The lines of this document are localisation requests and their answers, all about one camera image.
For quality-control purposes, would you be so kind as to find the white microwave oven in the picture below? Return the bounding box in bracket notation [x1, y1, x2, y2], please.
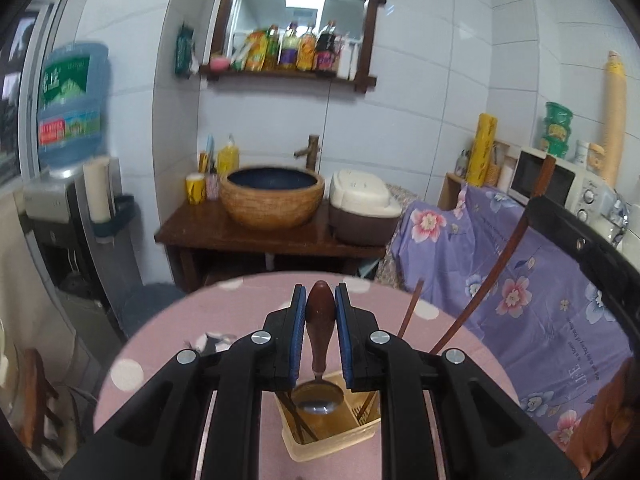
[507, 146, 621, 226]

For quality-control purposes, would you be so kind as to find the short yellow roll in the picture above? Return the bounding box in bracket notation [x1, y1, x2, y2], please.
[465, 112, 499, 188]

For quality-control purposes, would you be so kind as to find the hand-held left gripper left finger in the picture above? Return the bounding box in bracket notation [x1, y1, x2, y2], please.
[60, 284, 308, 480]

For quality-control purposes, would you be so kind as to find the dark soy sauce bottle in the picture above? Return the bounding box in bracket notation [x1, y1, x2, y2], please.
[315, 20, 338, 72]

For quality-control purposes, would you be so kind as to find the blue water cooler bottle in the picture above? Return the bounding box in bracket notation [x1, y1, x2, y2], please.
[37, 41, 110, 171]

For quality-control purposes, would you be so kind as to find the dark blue round stool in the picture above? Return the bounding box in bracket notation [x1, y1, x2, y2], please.
[120, 282, 186, 341]

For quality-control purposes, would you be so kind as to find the purple floral cloth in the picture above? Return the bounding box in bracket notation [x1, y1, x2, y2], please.
[387, 182, 636, 453]

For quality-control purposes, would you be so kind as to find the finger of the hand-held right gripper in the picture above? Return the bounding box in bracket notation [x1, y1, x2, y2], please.
[527, 195, 613, 311]

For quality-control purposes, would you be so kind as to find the white brown rice cooker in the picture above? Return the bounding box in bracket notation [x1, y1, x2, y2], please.
[327, 169, 405, 247]

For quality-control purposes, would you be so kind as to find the yellow label sauce bottle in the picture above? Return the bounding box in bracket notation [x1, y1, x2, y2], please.
[297, 25, 317, 72]

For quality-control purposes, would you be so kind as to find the wooden handled metal spoon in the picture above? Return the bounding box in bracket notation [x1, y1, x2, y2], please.
[291, 280, 346, 416]

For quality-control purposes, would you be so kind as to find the stack of green tubs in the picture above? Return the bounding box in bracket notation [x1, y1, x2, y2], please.
[542, 101, 573, 157]

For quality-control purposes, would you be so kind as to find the purple label sauce bottle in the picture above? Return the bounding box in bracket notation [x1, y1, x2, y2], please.
[278, 21, 301, 71]

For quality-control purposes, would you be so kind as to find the dark wooden chair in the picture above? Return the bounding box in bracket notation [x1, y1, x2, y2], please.
[15, 347, 66, 456]

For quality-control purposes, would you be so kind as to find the dark wooden washstand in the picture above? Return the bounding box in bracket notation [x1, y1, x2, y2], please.
[154, 200, 388, 293]

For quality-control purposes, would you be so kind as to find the green glass bottle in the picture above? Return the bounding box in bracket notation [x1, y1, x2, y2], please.
[265, 25, 281, 71]

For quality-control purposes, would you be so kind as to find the yellow seasoning packet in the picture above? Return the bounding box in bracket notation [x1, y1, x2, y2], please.
[244, 30, 268, 71]

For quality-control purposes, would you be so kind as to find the stack of paper cups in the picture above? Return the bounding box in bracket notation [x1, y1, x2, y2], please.
[82, 156, 113, 223]

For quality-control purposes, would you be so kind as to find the green hanging packet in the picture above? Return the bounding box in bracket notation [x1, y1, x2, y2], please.
[175, 22, 196, 78]

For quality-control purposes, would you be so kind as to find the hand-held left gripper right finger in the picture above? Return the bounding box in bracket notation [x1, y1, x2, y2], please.
[334, 282, 583, 480]

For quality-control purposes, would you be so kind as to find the aluminium sliding window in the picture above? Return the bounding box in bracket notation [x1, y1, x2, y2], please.
[0, 0, 61, 186]

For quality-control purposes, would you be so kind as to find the cream jar with orange lid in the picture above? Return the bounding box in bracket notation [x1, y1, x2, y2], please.
[587, 143, 607, 175]

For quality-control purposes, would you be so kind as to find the cream plastic utensil holder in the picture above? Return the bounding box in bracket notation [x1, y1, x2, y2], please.
[274, 371, 383, 463]

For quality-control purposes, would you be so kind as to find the bronze bamboo style faucet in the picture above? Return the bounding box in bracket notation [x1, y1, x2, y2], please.
[293, 134, 321, 171]

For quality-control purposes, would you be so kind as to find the grey water dispenser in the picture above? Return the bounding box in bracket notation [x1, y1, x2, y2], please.
[22, 157, 146, 311]

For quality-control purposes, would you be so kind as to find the yellow cup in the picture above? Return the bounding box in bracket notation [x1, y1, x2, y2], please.
[186, 172, 207, 205]

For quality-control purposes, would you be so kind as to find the light wooden box shelf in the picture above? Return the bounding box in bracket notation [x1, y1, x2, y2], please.
[437, 140, 511, 211]

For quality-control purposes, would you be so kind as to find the tall tan roll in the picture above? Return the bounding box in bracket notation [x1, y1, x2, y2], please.
[600, 50, 628, 188]

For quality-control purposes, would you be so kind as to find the yellow soap pump bottle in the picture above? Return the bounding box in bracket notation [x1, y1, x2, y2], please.
[216, 134, 241, 176]

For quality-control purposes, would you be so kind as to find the blue cup holder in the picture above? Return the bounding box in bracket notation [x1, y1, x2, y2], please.
[89, 194, 137, 238]

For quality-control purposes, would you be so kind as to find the dark chopstick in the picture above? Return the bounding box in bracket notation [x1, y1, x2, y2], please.
[276, 391, 306, 445]

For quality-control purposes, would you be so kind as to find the wooden framed mirror shelf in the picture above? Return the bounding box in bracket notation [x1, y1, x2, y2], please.
[199, 0, 388, 93]

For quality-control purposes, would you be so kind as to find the pink polka dot tablecloth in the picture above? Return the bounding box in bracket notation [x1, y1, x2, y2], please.
[92, 271, 523, 480]

